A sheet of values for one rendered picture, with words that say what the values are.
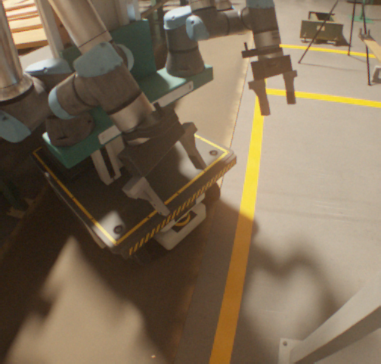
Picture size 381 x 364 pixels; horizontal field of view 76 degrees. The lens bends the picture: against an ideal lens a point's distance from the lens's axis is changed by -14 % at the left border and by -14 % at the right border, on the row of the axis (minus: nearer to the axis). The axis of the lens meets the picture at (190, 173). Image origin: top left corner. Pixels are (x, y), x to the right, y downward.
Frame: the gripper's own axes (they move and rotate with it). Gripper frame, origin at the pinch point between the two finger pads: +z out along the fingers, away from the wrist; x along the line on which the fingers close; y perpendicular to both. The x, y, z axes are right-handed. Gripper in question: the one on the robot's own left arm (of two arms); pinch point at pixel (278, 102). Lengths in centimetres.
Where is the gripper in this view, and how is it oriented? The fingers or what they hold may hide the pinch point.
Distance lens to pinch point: 84.7
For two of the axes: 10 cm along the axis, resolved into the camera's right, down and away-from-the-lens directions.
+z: 2.3, 9.0, 3.6
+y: 5.8, 1.7, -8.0
